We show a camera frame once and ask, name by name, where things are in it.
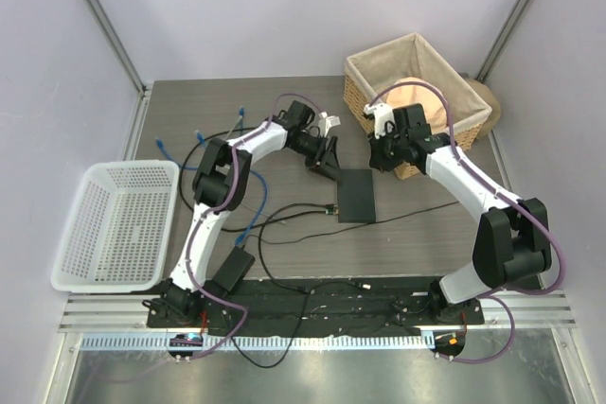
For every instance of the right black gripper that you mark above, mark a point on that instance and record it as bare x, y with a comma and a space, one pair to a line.
378, 161

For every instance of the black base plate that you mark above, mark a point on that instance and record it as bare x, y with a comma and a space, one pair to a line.
318, 307

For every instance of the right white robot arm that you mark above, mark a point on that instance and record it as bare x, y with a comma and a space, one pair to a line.
511, 241

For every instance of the peach cloth bundle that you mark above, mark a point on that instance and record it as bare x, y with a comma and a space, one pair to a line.
422, 106

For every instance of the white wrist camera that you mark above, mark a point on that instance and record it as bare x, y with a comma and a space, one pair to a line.
382, 116
326, 122

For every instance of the black power adapter brick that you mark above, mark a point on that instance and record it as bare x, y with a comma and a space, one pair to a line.
235, 267

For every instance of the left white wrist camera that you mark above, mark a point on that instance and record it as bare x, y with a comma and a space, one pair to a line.
326, 122

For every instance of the black network switch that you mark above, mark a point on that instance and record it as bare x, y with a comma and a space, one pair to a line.
356, 197

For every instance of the wicker basket with liner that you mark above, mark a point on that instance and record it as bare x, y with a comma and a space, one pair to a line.
372, 73

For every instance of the white slotted cable duct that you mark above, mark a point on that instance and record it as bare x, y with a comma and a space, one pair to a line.
156, 341

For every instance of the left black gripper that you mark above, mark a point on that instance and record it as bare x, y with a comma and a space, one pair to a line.
329, 165

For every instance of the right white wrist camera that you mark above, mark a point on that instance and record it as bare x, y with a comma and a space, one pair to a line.
382, 116

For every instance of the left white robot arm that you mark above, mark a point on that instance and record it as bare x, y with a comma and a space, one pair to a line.
220, 183

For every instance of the white plastic basket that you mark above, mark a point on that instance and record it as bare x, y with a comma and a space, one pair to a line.
117, 233

